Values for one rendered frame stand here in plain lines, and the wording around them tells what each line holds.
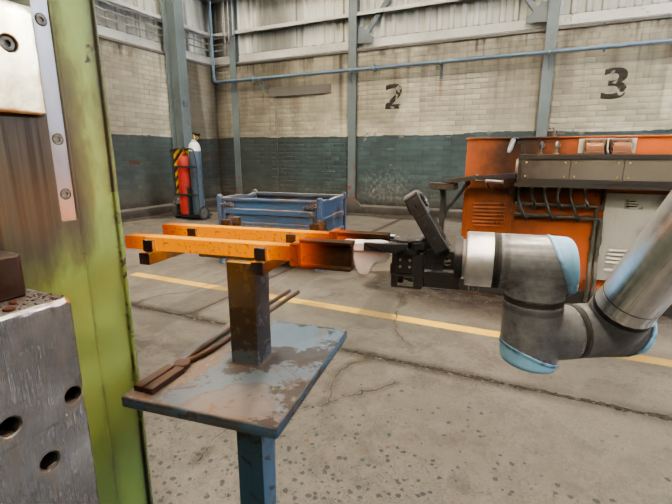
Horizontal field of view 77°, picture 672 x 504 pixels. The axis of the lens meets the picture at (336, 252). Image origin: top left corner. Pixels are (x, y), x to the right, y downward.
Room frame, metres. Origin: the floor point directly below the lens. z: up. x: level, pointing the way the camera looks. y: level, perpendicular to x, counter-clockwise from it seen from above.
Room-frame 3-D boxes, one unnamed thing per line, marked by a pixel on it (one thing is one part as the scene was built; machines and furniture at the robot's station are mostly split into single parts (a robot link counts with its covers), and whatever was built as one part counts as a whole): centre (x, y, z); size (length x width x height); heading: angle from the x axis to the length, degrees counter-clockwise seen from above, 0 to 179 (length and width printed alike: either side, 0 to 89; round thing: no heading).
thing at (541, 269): (0.66, -0.32, 0.95); 0.12 x 0.09 x 0.10; 73
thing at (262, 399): (0.81, 0.17, 0.70); 0.40 x 0.30 x 0.02; 163
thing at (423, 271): (0.71, -0.15, 0.94); 0.12 x 0.08 x 0.09; 73
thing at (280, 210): (4.55, 0.56, 0.36); 1.20 x 0.80 x 0.72; 70
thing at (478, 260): (0.69, -0.23, 0.95); 0.10 x 0.05 x 0.09; 163
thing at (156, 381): (0.95, 0.23, 0.71); 0.60 x 0.04 x 0.01; 159
